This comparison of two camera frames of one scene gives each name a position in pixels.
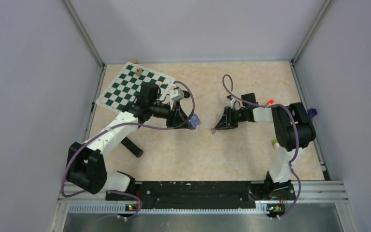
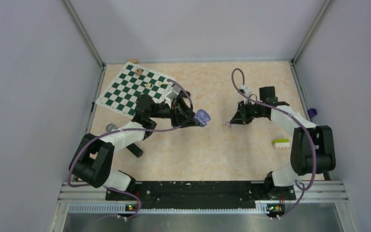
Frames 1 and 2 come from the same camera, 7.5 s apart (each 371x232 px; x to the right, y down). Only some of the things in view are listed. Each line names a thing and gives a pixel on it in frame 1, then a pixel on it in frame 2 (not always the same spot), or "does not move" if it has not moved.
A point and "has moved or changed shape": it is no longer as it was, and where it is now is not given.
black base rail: [205, 195] does not move
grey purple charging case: [193, 122] has moved or changed shape
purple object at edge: [312, 112] does not move
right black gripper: [226, 122] to [241, 117]
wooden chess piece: [138, 72] does not move
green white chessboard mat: [123, 91] does not move
